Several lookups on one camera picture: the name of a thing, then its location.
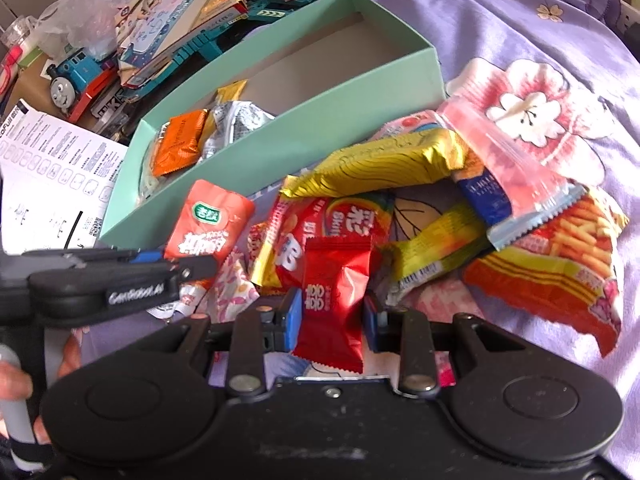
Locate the yellow green snack bar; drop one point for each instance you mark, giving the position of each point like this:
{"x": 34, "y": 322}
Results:
{"x": 443, "y": 245}

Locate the orange chips snack bag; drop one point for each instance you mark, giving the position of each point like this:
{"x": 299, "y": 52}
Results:
{"x": 564, "y": 271}

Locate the orange Winsun snack packet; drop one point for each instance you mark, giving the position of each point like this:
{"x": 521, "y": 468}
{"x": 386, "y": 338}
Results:
{"x": 179, "y": 147}

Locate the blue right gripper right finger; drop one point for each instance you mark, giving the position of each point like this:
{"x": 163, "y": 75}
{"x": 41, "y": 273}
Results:
{"x": 375, "y": 323}

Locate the pink blue wafer packet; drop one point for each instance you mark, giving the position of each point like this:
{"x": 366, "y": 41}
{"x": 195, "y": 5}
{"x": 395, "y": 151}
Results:
{"x": 416, "y": 122}

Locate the blue Thomas toy train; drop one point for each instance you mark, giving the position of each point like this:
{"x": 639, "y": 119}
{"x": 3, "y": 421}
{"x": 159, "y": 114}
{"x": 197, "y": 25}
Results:
{"x": 77, "y": 81}

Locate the red Skittles bag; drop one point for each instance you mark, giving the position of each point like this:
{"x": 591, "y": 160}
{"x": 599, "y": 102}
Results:
{"x": 280, "y": 262}

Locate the white printed instruction sheet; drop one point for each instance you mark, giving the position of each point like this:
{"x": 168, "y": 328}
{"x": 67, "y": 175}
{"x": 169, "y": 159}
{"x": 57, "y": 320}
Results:
{"x": 56, "y": 181}

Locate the yellow gold long snack bag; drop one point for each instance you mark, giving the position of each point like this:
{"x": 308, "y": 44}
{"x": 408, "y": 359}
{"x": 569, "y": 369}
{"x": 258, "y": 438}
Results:
{"x": 416, "y": 158}

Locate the red double-happiness candy packet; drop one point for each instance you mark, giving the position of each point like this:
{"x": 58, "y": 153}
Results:
{"x": 336, "y": 277}

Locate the clear pink jelly packet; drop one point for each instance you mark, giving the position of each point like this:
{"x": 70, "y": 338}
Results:
{"x": 536, "y": 193}

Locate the small red-edged candy packet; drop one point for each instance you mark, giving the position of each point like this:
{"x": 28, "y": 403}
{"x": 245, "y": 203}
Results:
{"x": 442, "y": 299}

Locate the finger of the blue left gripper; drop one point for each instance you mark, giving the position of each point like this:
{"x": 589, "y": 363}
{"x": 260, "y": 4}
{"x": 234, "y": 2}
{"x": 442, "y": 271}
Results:
{"x": 194, "y": 268}
{"x": 146, "y": 256}

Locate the blue sea salt cracker packet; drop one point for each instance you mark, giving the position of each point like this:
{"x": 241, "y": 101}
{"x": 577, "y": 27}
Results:
{"x": 482, "y": 190}

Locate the drawing mat toy box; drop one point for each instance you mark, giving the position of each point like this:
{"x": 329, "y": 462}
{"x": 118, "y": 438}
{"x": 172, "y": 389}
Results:
{"x": 148, "y": 32}

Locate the orange red long snack packet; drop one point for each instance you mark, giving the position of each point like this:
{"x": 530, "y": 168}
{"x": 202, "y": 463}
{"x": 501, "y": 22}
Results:
{"x": 210, "y": 223}

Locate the person's left hand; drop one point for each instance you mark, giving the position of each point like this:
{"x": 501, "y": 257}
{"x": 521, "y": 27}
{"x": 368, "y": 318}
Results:
{"x": 16, "y": 385}

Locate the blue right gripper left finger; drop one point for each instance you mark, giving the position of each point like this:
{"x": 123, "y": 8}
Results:
{"x": 287, "y": 321}

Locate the small flowery candy packet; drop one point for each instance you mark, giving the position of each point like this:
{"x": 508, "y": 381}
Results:
{"x": 255, "y": 239}

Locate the purple floral cloth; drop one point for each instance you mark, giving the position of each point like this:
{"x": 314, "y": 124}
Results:
{"x": 553, "y": 77}

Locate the clear orange cracker packet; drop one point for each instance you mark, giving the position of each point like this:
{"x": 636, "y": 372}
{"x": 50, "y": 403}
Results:
{"x": 148, "y": 184}

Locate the yellow barcode snack bar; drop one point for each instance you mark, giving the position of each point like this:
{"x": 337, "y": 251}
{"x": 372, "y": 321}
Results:
{"x": 230, "y": 92}

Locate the clear plastic bag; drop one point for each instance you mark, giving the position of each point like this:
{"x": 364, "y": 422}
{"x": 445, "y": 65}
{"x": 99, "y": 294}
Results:
{"x": 70, "y": 25}

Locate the mint green cardboard box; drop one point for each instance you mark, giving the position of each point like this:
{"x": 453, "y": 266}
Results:
{"x": 329, "y": 74}

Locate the silver white snack packet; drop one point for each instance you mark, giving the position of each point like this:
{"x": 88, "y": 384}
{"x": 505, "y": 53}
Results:
{"x": 228, "y": 122}

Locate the pink white patterned packet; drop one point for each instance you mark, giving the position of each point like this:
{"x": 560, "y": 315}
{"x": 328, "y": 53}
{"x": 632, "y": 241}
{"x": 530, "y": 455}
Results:
{"x": 232, "y": 291}

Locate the teal toy track bridge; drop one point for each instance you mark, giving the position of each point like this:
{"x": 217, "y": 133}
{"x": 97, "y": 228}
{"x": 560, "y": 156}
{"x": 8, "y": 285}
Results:
{"x": 119, "y": 103}

